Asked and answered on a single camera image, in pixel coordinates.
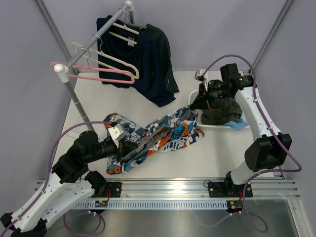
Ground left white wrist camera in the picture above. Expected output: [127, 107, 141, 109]
[108, 124, 126, 147]

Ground navy blue shorts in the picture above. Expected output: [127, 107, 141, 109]
[97, 25, 175, 107]

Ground metal clothes rack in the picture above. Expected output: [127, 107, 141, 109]
[54, 0, 133, 131]

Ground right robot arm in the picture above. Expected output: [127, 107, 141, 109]
[191, 64, 292, 198]

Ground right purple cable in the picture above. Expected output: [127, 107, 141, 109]
[201, 54, 303, 234]

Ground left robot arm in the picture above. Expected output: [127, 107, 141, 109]
[0, 127, 125, 237]

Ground light blue shorts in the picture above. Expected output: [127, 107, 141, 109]
[225, 118, 247, 131]

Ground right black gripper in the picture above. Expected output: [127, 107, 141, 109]
[191, 81, 232, 111]

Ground patterned colourful shorts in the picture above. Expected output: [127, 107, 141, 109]
[104, 106, 204, 175]

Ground olive green shorts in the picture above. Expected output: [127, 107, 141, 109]
[201, 98, 242, 125]

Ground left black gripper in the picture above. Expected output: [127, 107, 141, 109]
[85, 137, 138, 163]

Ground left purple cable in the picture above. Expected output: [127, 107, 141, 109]
[2, 120, 112, 234]

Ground white perforated plastic basket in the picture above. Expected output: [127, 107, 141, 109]
[188, 90, 236, 131]

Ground beige wooden hanger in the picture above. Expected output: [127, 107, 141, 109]
[108, 22, 140, 46]
[122, 123, 172, 162]
[126, 22, 147, 30]
[71, 42, 140, 79]

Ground purple cable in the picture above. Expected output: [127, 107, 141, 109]
[201, 54, 303, 234]
[2, 120, 112, 234]

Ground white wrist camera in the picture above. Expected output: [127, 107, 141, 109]
[194, 69, 208, 85]
[108, 124, 126, 147]

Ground pink hanger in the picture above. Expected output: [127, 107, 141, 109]
[50, 61, 136, 84]

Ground aluminium mounting rail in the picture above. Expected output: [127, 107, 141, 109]
[72, 178, 300, 210]

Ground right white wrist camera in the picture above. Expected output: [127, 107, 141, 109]
[194, 69, 208, 85]

